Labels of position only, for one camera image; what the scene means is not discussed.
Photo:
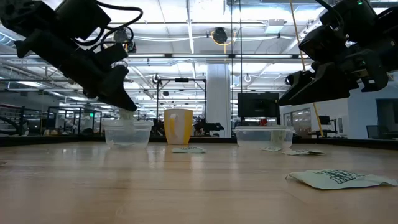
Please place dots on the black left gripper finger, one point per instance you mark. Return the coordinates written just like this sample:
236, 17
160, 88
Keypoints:
116, 90
92, 94

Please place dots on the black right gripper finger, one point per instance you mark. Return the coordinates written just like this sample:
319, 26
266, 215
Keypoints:
297, 78
323, 85

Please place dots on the green sweetener packet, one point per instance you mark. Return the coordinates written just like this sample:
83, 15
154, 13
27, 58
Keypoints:
188, 150
271, 149
335, 180
277, 137
303, 152
126, 115

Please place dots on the black background robot arm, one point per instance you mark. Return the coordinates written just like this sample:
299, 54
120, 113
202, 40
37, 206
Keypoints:
208, 127

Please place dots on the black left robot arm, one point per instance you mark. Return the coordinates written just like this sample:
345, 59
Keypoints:
18, 15

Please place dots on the small black monitor on stand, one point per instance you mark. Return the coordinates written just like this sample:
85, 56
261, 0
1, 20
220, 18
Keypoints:
324, 119

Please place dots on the black monitor screen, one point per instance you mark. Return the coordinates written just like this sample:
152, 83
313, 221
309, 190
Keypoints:
258, 104

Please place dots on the round clear plastic container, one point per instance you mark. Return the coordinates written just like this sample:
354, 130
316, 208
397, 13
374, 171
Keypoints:
141, 133

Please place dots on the orange and white mug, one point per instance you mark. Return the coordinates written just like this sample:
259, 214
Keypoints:
178, 127

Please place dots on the rectangular clear plastic container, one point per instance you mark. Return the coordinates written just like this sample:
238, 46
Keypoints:
252, 137

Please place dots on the white building pillar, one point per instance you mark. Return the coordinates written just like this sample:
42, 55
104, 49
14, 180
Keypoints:
219, 99

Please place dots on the black frame workcell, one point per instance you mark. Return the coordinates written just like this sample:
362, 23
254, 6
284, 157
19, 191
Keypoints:
74, 108

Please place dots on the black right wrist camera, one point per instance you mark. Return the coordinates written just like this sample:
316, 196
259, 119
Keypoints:
351, 12

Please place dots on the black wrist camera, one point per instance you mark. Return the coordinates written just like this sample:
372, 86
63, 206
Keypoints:
81, 18
351, 12

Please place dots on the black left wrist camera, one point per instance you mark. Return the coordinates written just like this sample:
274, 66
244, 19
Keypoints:
81, 18

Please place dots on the black aluminium table frame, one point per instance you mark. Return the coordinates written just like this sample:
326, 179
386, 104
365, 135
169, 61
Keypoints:
46, 140

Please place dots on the black tall rig frame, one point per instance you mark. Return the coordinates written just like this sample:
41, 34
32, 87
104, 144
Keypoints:
182, 80

